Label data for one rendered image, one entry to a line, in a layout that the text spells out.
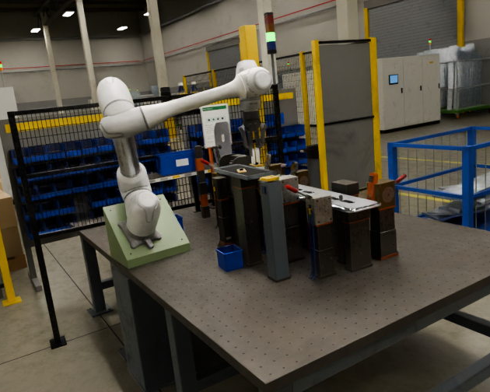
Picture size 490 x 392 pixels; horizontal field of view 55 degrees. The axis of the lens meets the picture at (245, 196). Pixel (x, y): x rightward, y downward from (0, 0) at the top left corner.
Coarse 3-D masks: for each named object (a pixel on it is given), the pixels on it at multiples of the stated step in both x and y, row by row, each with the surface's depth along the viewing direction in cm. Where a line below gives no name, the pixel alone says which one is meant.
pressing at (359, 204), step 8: (304, 192) 237; (312, 192) 237; (320, 192) 234; (328, 192) 232; (336, 192) 232; (304, 200) 225; (336, 200) 215; (344, 200) 214; (352, 200) 212; (360, 200) 211; (368, 200) 209; (336, 208) 204; (344, 208) 199; (352, 208) 198; (360, 208) 198; (368, 208) 200
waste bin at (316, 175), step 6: (306, 150) 606; (312, 150) 598; (318, 150) 594; (306, 156) 609; (312, 156) 601; (318, 156) 596; (312, 162) 605; (318, 162) 600; (312, 168) 608; (318, 168) 602; (312, 174) 611; (318, 174) 605; (312, 180) 614; (318, 180) 607; (312, 186) 618; (318, 186) 610
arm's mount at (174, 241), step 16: (112, 208) 260; (112, 224) 253; (160, 224) 263; (176, 224) 266; (112, 240) 256; (160, 240) 256; (176, 240) 259; (112, 256) 262; (128, 256) 244; (144, 256) 247; (160, 256) 252
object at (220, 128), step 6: (216, 126) 318; (222, 126) 320; (228, 126) 322; (216, 132) 319; (222, 132) 321; (228, 132) 323; (216, 138) 320; (228, 138) 323; (216, 144) 320; (222, 144) 322; (228, 144) 324; (222, 150) 323; (228, 150) 325
